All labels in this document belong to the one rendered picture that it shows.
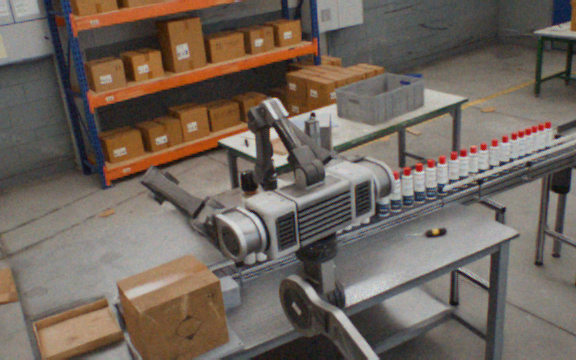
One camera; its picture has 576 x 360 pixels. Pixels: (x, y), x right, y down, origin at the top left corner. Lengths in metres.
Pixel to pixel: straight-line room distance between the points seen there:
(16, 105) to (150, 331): 4.70
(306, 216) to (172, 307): 0.63
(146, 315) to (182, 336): 0.17
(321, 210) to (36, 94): 5.12
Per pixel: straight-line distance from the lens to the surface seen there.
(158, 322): 2.14
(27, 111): 6.63
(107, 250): 3.15
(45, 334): 2.65
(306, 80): 6.63
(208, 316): 2.21
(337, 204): 1.80
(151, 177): 2.12
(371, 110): 4.46
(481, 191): 3.36
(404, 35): 9.33
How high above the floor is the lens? 2.26
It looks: 24 degrees down
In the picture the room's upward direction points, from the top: 6 degrees counter-clockwise
